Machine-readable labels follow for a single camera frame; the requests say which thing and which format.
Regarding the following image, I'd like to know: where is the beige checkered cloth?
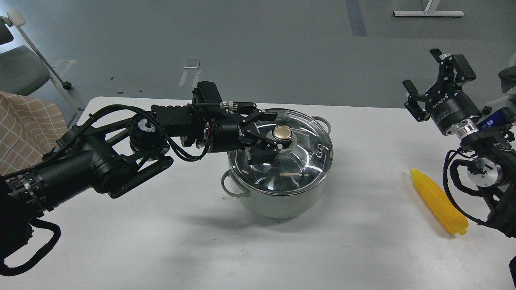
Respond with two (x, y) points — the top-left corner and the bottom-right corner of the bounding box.
(0, 91), (67, 176)

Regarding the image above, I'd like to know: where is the yellow toy corn cob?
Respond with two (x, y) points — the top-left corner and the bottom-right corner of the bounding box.
(410, 168), (469, 235)

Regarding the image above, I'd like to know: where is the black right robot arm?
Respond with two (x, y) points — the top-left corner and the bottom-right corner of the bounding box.
(402, 48), (516, 238)

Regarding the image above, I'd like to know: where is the grey chair at right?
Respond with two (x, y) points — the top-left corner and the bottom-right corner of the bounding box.
(482, 52), (516, 117)

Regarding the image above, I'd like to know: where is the glass pot lid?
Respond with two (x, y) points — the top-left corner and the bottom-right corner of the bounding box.
(227, 108), (333, 196)

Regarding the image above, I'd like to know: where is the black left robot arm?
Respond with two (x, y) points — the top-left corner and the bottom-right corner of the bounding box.
(1, 81), (292, 276)

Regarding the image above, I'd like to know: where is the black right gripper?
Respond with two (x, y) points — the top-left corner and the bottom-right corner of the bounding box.
(402, 48), (481, 136)

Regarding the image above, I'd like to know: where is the grey office chair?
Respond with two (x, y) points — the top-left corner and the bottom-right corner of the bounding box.
(0, 9), (81, 114)

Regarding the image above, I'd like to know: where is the grey steel cooking pot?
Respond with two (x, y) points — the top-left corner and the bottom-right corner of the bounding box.
(221, 108), (333, 218)

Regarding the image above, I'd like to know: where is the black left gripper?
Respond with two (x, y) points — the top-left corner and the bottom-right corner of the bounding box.
(208, 111), (292, 165)

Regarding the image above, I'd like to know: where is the white desk foot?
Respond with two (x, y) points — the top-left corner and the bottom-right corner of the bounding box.
(393, 0), (464, 18)

